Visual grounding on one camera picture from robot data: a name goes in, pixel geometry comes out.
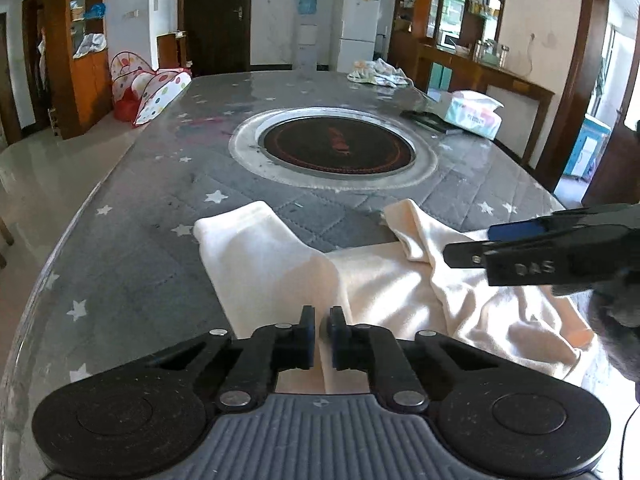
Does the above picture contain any cream white garment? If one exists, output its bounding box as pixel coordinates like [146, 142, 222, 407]
[193, 200, 597, 385]

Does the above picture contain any wooden glass side door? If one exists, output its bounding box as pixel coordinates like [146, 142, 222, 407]
[582, 0, 639, 206]

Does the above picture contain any tissue box pack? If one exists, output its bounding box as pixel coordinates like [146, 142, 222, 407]
[436, 90, 503, 140]

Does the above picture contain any round black induction cooktop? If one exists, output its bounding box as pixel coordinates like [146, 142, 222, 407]
[259, 117, 414, 176]

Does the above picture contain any wooden console table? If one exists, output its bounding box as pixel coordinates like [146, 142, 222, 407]
[412, 42, 554, 166]

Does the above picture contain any crumpled patterned cloth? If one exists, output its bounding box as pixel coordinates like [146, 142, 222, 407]
[347, 58, 413, 88]

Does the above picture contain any wooden display cabinet right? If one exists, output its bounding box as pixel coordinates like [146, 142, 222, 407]
[389, 0, 510, 86]

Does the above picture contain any polka dot play tent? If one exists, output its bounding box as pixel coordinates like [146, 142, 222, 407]
[110, 51, 192, 127]

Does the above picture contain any white refrigerator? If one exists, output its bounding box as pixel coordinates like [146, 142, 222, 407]
[329, 0, 381, 74]

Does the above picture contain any water dispenser with blue bottle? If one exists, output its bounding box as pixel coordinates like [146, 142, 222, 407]
[293, 0, 318, 74]

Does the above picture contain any dark wooden entrance door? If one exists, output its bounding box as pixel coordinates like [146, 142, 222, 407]
[178, 0, 250, 77]

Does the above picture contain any wooden shelf cabinet left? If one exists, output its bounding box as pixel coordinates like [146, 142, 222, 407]
[42, 0, 112, 140]

